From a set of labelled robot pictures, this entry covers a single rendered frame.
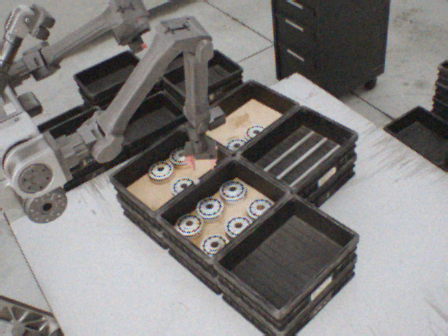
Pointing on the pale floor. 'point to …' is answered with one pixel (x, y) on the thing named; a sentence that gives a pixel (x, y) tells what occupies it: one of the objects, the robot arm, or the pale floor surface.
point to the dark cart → (331, 41)
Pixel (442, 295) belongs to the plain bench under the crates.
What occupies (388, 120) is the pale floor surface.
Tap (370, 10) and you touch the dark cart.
